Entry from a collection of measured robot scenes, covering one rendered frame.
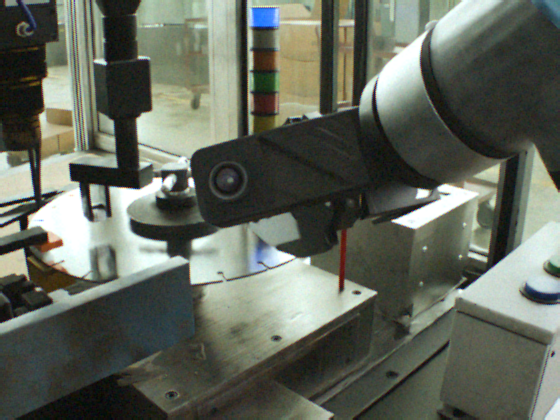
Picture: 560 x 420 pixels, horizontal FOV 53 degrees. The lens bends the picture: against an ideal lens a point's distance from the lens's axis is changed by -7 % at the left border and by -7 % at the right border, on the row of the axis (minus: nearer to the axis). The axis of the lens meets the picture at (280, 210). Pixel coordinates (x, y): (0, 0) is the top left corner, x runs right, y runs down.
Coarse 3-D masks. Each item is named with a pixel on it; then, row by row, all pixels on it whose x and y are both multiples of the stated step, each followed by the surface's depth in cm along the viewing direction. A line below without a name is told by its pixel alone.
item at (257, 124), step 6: (252, 114) 89; (258, 114) 89; (264, 114) 89; (270, 114) 89; (276, 114) 89; (252, 120) 89; (258, 120) 88; (264, 120) 88; (270, 120) 88; (276, 120) 89; (252, 126) 90; (258, 126) 89; (264, 126) 89; (270, 126) 89; (276, 126) 90; (252, 132) 90; (258, 132) 89
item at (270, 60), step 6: (252, 54) 85; (258, 54) 85; (264, 54) 85; (270, 54) 85; (276, 54) 86; (252, 60) 86; (258, 60) 85; (264, 60) 85; (270, 60) 85; (276, 60) 86; (252, 66) 86; (258, 66) 85; (264, 66) 85; (270, 66) 85; (276, 66) 86
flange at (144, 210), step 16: (160, 192) 63; (192, 192) 63; (128, 208) 63; (144, 208) 63; (160, 208) 63; (176, 208) 62; (192, 208) 63; (144, 224) 60; (160, 224) 59; (176, 224) 59; (192, 224) 60; (208, 224) 61
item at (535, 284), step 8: (528, 280) 59; (536, 280) 58; (544, 280) 58; (552, 280) 58; (528, 288) 57; (536, 288) 57; (544, 288) 57; (552, 288) 57; (536, 296) 57; (544, 296) 56; (552, 296) 56
